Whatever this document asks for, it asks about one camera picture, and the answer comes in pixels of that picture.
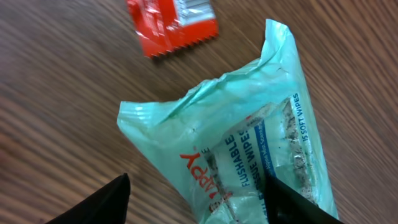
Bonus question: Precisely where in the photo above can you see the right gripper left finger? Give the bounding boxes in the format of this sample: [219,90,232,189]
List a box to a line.
[47,173,131,224]

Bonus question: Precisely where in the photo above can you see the teal tissue packet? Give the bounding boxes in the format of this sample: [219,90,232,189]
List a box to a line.
[117,19,338,223]

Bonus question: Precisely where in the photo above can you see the red stick packet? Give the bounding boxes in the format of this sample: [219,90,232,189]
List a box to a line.
[126,0,218,58]

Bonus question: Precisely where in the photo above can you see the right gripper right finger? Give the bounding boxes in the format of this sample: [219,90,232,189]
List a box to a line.
[263,174,343,224]

